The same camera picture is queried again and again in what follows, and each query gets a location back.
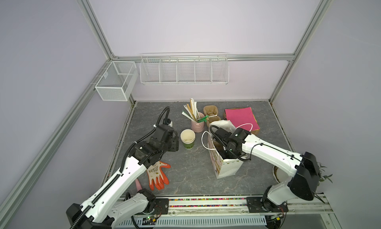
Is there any white cartoon paper gift bag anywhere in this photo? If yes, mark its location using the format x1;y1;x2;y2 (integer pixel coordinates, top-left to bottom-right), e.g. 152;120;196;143
201;120;243;179

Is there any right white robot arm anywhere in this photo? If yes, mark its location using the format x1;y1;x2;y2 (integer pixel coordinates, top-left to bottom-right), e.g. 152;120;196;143
210;126;321;212

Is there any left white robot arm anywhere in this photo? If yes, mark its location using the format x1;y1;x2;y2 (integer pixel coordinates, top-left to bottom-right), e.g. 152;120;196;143
66;107;179;229

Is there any green paper coffee cup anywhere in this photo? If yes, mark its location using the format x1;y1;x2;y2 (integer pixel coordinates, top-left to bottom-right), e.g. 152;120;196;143
180;129;196;149

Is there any pink cup of stirrers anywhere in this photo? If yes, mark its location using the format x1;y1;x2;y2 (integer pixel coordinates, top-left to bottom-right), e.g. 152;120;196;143
182;98;216;133

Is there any orange white work glove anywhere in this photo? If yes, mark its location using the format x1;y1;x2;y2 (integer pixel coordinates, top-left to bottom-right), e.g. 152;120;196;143
147;161;171;191

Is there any brown pulp cup carrier stack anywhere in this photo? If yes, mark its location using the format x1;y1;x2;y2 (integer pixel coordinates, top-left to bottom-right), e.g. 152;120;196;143
203;105;221;127

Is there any purple pink silicone spatula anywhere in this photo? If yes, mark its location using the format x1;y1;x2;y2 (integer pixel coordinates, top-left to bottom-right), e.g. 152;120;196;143
135;179;142;191

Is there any white plant pot saucer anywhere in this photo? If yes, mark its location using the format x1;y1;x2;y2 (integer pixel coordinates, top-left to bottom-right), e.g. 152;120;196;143
272;166;289;183

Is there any small white mesh basket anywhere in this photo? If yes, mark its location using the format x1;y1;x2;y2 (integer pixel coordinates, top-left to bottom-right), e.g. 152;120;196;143
95;61;139;102

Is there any potted green plant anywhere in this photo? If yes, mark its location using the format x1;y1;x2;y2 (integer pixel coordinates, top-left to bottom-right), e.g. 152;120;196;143
317;162;333;186

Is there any long white wire shelf basket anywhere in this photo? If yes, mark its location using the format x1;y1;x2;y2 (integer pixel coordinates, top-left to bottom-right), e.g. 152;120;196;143
140;54;230;85

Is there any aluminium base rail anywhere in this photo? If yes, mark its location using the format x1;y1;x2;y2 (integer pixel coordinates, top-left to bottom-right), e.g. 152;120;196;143
78;194;343;229

